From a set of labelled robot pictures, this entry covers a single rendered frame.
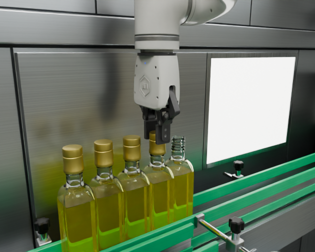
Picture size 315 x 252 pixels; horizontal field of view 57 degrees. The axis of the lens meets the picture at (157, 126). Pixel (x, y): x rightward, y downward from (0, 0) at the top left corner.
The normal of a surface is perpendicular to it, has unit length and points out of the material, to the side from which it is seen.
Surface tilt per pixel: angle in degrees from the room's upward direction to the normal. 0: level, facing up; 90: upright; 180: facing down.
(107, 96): 90
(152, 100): 89
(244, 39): 90
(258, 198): 90
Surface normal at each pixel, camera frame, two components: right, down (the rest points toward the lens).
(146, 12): -0.43, 0.22
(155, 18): -0.06, 0.25
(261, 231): 0.55, 0.21
